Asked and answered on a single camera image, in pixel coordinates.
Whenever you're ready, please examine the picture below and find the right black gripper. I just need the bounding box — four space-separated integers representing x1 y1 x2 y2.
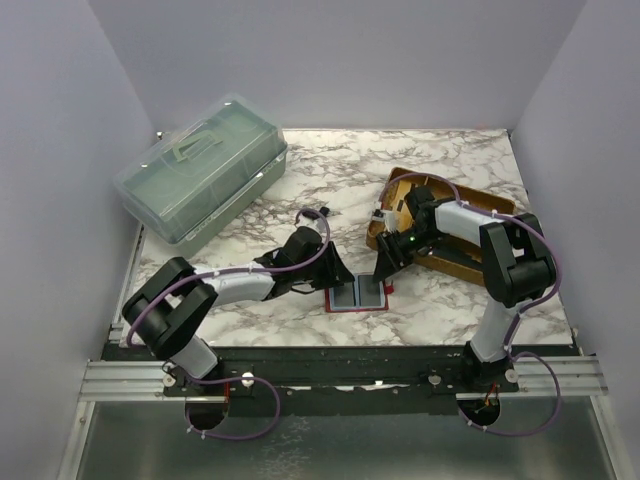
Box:
373 225 447 284

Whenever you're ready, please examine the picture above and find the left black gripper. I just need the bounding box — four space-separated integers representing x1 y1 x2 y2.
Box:
293 241 355 291

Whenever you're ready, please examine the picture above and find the red leather card holder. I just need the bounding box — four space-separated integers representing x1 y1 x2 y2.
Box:
325 273 394 313

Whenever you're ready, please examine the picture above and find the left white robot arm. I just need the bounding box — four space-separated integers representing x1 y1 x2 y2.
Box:
121 226 355 395

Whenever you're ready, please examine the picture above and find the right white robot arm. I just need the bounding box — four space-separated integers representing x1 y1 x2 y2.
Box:
373 185 561 392

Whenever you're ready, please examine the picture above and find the woven bamboo organizer tray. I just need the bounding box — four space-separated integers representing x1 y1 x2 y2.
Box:
382 167 516 286

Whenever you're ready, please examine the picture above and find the black pen tool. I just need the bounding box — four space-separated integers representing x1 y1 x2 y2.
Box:
433 246 482 272

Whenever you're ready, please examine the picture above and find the green plastic storage box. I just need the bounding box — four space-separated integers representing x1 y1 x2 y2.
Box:
114 95 288 258

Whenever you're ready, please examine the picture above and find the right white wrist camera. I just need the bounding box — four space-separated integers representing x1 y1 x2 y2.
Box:
372 208 398 233

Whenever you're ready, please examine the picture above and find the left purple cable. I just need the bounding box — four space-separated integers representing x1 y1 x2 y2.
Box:
124 208 334 442

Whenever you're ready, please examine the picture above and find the aluminium extrusion rail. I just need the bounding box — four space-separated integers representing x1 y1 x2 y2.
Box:
80 350 608 403

